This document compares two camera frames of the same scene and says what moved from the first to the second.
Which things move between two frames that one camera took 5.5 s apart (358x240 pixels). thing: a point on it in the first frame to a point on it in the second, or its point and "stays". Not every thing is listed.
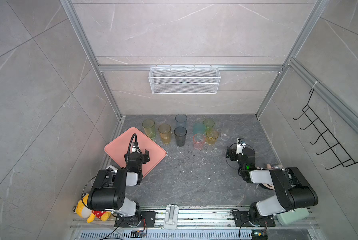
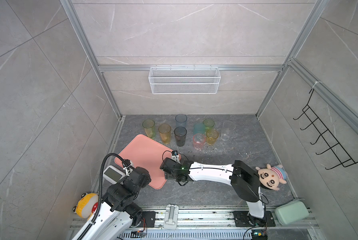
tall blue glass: (181, 120) stays
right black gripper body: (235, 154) to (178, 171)
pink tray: (119, 147) to (144, 152)
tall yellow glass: (165, 131) stays
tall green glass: (149, 126) stays
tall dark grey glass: (180, 133) stays
